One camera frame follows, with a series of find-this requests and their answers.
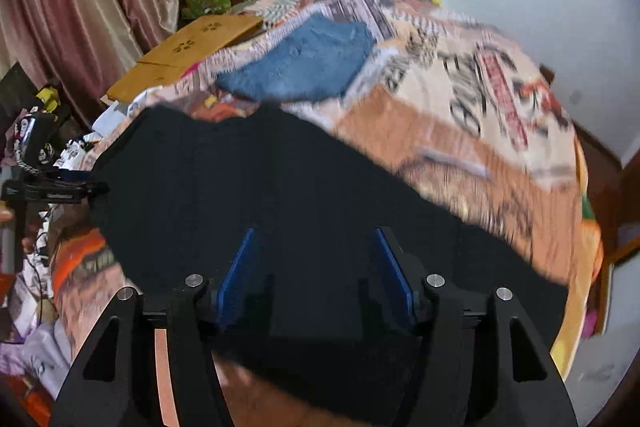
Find black pants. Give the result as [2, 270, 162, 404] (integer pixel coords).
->
[91, 106, 566, 426]

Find bamboo lap desk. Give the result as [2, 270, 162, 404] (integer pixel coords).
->
[105, 15, 262, 103]

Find printed patchwork bedspread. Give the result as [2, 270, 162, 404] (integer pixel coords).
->
[53, 0, 601, 426]

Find folded blue jeans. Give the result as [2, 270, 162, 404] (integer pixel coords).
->
[216, 14, 375, 103]

